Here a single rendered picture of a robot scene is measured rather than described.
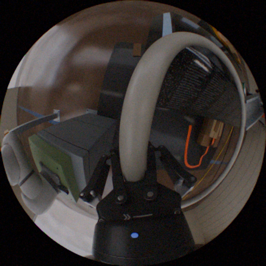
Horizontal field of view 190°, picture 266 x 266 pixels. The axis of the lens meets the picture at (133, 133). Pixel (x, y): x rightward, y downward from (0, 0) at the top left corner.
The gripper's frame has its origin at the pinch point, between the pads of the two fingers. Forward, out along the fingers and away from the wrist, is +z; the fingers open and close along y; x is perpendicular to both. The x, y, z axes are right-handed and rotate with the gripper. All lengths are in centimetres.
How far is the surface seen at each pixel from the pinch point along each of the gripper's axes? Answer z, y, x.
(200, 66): 3.6, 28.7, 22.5
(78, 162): 7.6, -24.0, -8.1
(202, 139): 67, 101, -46
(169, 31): 1.7, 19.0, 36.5
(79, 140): 19.6, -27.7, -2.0
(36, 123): 44, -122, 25
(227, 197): -43, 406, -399
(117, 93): 85, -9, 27
